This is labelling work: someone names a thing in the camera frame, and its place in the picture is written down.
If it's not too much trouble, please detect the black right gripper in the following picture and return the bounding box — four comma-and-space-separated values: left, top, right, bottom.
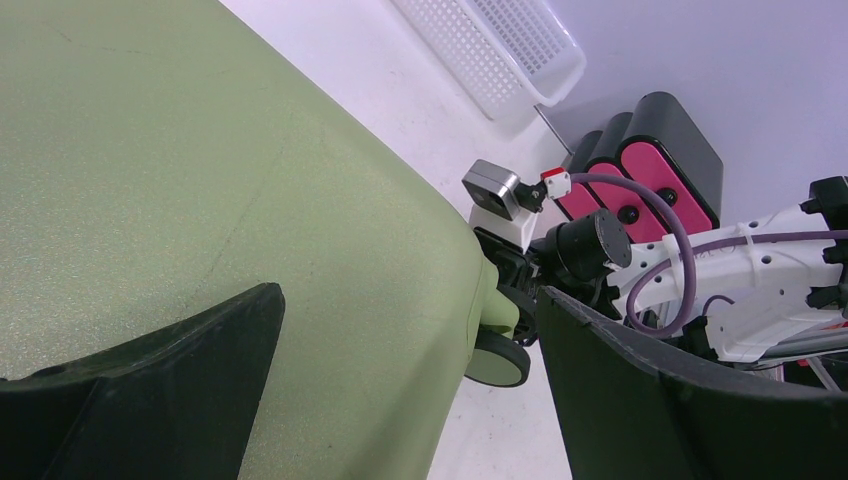
473, 209, 633, 345

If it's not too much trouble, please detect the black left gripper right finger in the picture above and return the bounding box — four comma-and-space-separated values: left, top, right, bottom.
537, 287, 847, 479

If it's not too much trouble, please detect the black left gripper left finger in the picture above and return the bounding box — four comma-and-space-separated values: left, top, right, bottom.
1, 283, 285, 479

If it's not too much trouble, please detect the green hard-shell suitcase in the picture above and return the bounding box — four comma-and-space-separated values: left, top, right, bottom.
1, 1, 518, 479

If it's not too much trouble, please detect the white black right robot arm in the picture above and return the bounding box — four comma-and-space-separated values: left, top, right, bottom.
463, 167, 847, 388

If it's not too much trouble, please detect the black and pink storage organizer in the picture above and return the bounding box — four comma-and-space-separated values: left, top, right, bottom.
556, 91, 724, 243

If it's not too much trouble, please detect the white perforated plastic basket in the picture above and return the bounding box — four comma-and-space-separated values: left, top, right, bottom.
393, 0, 587, 120

